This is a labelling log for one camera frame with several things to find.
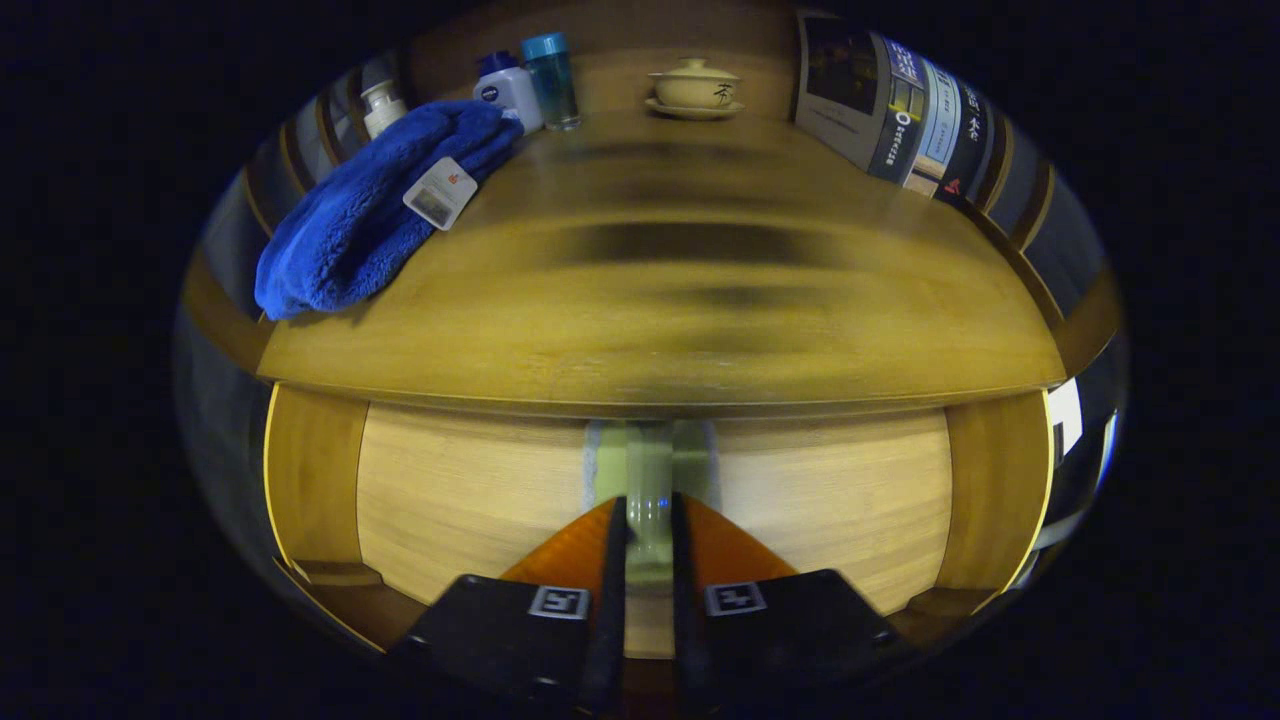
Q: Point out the pale green ornament round base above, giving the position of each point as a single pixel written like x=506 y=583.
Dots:
x=648 y=500

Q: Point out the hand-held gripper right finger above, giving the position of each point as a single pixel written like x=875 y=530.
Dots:
x=682 y=600

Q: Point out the wooden drawer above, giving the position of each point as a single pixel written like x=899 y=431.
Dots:
x=450 y=500

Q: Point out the book blue spine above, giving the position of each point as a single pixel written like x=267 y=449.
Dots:
x=840 y=100

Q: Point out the book black spine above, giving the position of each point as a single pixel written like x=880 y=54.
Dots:
x=968 y=145

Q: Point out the white pump bottle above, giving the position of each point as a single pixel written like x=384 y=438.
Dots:
x=382 y=105

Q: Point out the beige lidded teacup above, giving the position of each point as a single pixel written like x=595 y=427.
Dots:
x=695 y=90

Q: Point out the blue towel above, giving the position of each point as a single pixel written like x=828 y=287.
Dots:
x=350 y=230

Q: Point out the book pale spine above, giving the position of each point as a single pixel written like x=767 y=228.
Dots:
x=940 y=130

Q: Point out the white bottle blue cap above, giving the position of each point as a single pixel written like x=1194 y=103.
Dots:
x=510 y=95

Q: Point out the wooden countertop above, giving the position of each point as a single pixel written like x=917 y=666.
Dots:
x=750 y=340

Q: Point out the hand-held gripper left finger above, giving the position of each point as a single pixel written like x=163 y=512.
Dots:
x=610 y=600

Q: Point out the teal bottle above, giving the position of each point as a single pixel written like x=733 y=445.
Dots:
x=552 y=85

